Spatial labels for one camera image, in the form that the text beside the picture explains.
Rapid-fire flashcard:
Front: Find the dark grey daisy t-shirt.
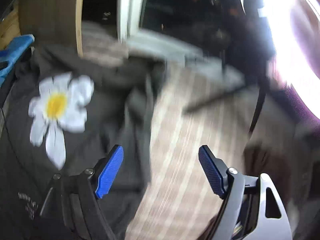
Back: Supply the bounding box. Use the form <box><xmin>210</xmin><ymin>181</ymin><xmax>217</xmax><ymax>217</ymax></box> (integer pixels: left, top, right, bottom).
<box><xmin>1</xmin><ymin>46</ymin><xmax>167</xmax><ymax>239</ymax></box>

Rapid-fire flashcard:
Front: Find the plaid woven table mat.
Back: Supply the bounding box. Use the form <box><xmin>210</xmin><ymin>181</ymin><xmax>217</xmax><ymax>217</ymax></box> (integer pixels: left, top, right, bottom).
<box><xmin>80</xmin><ymin>22</ymin><xmax>301</xmax><ymax>240</ymax></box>

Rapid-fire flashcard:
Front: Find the black tripod stand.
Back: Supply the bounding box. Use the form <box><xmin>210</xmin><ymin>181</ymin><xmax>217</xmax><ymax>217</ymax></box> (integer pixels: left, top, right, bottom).
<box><xmin>199</xmin><ymin>0</ymin><xmax>244</xmax><ymax>74</ymax></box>

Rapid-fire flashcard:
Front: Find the light wooden board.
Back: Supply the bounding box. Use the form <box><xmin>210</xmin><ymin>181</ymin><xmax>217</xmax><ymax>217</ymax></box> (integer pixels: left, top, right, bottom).
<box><xmin>18</xmin><ymin>0</ymin><xmax>83</xmax><ymax>56</ymax></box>

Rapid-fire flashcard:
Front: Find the pine plank board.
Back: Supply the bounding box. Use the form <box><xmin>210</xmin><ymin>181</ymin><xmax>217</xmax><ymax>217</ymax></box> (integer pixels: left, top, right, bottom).
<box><xmin>0</xmin><ymin>1</ymin><xmax>21</xmax><ymax>50</ymax></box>

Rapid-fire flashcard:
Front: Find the black cable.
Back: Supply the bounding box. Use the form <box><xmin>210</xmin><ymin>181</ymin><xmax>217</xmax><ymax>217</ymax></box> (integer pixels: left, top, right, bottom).
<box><xmin>248</xmin><ymin>84</ymin><xmax>267</xmax><ymax>136</ymax></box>

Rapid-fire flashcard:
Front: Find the ring light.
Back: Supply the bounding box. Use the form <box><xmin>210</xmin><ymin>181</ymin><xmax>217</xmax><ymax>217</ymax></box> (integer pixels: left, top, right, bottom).
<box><xmin>240</xmin><ymin>0</ymin><xmax>320</xmax><ymax>120</ymax></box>

